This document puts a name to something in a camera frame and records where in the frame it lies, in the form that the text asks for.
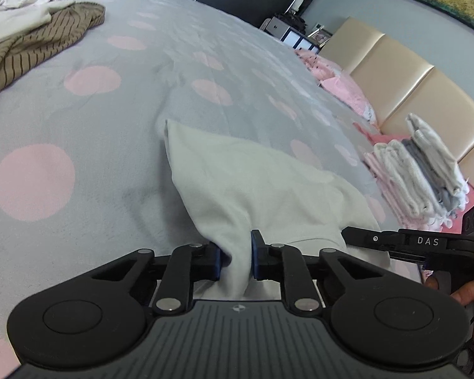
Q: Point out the cream knit top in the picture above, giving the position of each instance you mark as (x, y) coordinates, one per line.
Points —
(12, 19)

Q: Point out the beige padded headboard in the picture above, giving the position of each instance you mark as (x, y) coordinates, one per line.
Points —
(399, 75)

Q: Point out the photo frame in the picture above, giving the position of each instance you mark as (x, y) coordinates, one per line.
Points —
(320, 36)

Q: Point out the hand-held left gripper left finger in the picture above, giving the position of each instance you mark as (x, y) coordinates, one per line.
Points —
(218, 260)

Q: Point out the grey pink polka dot blanket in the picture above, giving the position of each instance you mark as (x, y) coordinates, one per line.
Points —
(102, 146)

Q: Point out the pink printed pillow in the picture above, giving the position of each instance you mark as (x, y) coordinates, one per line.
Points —
(349, 94)
(316, 63)

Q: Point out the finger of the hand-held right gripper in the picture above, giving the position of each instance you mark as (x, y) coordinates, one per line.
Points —
(371, 237)

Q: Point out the brown striped garment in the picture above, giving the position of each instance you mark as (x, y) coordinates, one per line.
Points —
(43, 51)

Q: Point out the folded grey garment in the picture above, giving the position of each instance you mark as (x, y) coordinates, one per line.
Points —
(430, 177)

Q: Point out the dark bag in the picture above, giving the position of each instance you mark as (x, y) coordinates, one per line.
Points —
(292, 19)

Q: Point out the folded white towel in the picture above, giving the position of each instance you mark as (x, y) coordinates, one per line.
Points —
(403, 177)

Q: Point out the white nightstand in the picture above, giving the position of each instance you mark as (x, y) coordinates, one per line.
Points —
(288, 35)

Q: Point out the white t-shirt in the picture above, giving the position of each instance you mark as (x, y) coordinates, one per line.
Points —
(241, 181)

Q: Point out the folded white garment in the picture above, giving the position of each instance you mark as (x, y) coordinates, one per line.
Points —
(434, 150)

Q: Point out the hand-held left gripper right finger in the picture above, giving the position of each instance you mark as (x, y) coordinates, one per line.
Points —
(256, 252)

